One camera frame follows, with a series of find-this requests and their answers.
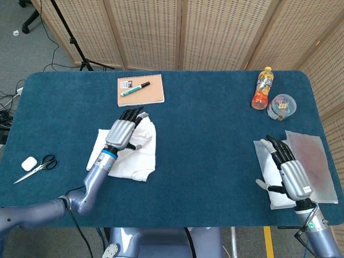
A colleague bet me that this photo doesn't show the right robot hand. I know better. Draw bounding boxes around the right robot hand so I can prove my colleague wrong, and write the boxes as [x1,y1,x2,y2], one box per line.
[255,134,314,203]

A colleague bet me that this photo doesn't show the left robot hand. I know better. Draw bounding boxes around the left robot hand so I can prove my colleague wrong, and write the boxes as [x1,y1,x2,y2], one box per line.
[104,106,150,156]

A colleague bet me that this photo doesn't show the white t-shirt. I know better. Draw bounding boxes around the white t-shirt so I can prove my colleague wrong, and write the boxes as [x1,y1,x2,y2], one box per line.
[85,111,157,183]

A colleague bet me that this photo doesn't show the green white marker pen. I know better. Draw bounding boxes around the green white marker pen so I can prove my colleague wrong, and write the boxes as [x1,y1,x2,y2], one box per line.
[120,81,151,98]

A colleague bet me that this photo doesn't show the frosted plastic bag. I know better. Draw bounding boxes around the frosted plastic bag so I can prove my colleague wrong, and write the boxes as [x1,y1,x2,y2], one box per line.
[284,130,339,205]

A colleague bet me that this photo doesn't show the white garment in clear bag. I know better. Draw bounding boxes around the white garment in clear bag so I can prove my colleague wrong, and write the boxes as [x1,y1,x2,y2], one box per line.
[253,138,299,210]

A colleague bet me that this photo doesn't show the brown spiral notebook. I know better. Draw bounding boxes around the brown spiral notebook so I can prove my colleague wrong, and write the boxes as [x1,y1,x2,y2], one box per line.
[117,74,165,108]

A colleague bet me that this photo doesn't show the yellow floor tape strip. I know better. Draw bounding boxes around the yellow floor tape strip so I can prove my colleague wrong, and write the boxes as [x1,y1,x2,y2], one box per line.
[263,226,275,258]

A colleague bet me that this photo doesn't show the clear jar of coloured clips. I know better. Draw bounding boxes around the clear jar of coloured clips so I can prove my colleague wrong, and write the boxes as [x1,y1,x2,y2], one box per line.
[267,94,298,121]

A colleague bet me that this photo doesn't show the blue carpet table cover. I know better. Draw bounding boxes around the blue carpet table cover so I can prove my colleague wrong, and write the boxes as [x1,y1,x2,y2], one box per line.
[0,70,344,228]

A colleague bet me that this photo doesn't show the white pole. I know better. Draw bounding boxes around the white pole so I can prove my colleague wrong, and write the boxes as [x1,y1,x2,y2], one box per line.
[230,227,239,258]

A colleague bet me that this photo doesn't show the orange drink bottle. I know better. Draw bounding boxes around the orange drink bottle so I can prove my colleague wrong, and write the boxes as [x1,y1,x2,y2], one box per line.
[251,67,275,110]

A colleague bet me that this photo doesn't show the white earbuds case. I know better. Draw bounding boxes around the white earbuds case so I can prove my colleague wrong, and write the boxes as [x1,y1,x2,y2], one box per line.
[21,156,38,171]

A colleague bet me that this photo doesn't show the black tripod stand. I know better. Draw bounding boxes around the black tripod stand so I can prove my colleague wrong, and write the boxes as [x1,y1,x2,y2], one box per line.
[49,0,115,72]

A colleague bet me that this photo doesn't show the wicker folding screen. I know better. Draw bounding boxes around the wicker folding screen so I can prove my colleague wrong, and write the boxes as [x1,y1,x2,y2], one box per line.
[31,0,344,258]

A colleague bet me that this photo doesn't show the blue-grey robot torso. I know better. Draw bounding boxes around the blue-grey robot torso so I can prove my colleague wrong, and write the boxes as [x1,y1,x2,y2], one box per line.
[103,227,224,258]

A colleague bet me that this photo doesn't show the black office chair base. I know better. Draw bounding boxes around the black office chair base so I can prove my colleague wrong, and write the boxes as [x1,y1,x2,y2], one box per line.
[18,0,41,34]

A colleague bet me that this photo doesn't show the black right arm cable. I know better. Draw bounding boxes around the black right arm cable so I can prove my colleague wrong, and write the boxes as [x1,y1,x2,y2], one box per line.
[294,205,321,258]

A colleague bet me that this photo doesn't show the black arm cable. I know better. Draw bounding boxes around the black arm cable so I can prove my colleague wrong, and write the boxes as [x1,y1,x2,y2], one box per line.
[64,185,94,258]
[294,205,321,258]

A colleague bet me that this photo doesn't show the black-handled scissors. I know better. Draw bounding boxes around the black-handled scissors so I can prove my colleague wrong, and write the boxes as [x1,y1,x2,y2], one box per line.
[13,154,58,185]

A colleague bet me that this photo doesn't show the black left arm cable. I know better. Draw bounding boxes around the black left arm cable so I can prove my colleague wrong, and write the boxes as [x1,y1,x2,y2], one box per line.
[64,185,94,258]

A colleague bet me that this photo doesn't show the thin black floor cable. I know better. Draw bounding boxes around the thin black floor cable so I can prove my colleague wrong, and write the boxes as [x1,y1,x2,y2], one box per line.
[39,0,115,71]

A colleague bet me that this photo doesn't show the silver metal bracket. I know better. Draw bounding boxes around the silver metal bracket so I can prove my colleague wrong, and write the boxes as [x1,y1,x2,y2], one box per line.
[103,243,119,258]

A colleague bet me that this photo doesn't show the black floor cable bundle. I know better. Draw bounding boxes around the black floor cable bundle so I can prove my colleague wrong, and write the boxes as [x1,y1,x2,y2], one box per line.
[0,79,25,130]

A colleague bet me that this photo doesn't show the black torso cable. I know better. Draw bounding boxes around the black torso cable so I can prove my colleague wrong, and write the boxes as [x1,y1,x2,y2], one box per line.
[184,227,197,258]

